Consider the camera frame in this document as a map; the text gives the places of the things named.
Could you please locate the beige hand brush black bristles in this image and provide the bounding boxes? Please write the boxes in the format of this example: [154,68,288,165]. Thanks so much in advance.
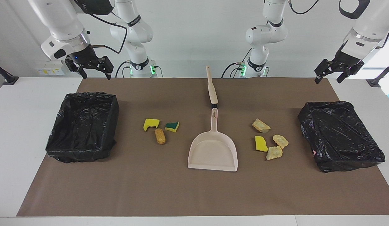
[206,65,219,108]

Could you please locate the yellow notched sponge piece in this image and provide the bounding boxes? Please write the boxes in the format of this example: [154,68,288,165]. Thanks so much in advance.
[143,118,160,132]

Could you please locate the green and yellow sponge piece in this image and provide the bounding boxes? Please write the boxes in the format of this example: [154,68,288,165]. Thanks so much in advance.
[165,121,180,133]

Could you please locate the black stand foot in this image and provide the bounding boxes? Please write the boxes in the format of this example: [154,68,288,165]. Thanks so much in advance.
[0,60,19,85]
[366,61,389,88]

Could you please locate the beige plastic dustpan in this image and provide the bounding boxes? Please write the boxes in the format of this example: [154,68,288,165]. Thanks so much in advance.
[187,108,238,172]

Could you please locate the black bag-lined bin pink tag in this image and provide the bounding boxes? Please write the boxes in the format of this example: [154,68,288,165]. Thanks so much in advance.
[297,101,386,173]

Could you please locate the beige bread chunk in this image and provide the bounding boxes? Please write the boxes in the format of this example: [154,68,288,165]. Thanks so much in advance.
[252,118,271,133]

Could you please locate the brown table mat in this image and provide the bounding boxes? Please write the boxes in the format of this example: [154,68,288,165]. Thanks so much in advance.
[16,78,389,217]

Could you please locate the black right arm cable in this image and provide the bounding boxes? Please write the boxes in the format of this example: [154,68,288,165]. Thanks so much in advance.
[72,0,128,54]

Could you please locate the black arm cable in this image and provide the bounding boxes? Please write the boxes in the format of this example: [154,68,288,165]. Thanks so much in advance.
[288,0,389,50]
[72,0,128,54]

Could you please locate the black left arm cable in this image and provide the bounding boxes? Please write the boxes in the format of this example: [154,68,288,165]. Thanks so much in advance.
[288,0,389,50]

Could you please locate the white wall socket box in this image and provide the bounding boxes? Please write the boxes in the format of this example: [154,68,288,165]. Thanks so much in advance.
[35,60,66,76]

